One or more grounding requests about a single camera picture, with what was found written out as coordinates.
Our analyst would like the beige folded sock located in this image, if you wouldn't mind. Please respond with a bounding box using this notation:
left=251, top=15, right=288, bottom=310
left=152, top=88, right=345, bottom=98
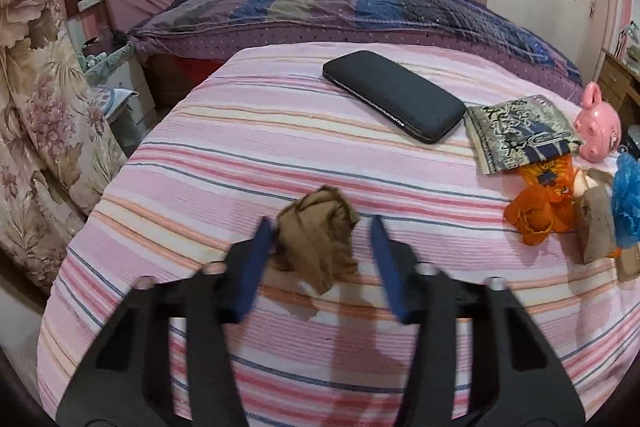
left=575, top=184, right=618, bottom=264

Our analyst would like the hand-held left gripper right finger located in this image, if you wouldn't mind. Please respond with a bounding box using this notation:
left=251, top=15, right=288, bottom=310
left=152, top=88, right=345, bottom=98
left=369, top=214, right=586, bottom=427

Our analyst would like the floral curtain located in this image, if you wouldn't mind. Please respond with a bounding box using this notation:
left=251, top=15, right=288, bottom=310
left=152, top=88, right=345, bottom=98
left=0, top=0, right=128, bottom=298

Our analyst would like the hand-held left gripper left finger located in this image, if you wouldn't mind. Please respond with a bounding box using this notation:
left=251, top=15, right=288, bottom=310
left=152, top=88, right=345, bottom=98
left=55, top=216, right=276, bottom=427

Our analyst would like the pink toy handbag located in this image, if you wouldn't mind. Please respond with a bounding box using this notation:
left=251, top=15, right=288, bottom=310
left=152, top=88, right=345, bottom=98
left=573, top=82, right=622, bottom=162

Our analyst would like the brown stocking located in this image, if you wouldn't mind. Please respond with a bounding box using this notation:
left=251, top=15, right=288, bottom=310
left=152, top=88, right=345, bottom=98
left=272, top=186, right=361, bottom=295

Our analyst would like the orange wrapper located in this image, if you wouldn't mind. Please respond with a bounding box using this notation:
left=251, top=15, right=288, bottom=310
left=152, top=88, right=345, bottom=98
left=503, top=187, right=576, bottom=247

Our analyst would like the white nightstand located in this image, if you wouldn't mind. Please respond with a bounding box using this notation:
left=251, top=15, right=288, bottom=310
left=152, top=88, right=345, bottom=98
left=67, top=14, right=151, bottom=128

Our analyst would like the blue mesh bath sponge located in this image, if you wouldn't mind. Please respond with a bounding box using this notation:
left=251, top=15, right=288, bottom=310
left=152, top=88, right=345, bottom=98
left=611, top=153, right=640, bottom=250

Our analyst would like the wooden desk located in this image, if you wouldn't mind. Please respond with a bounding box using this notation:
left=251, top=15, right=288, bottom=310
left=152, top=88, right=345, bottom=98
left=597, top=49, right=640, bottom=128

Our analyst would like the bed with purple quilt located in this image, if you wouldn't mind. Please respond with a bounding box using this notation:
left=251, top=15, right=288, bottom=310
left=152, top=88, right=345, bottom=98
left=125, top=0, right=586, bottom=102

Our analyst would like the black zipper case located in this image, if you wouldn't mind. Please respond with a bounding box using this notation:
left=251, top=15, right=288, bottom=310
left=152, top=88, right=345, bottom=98
left=322, top=50, right=467, bottom=144

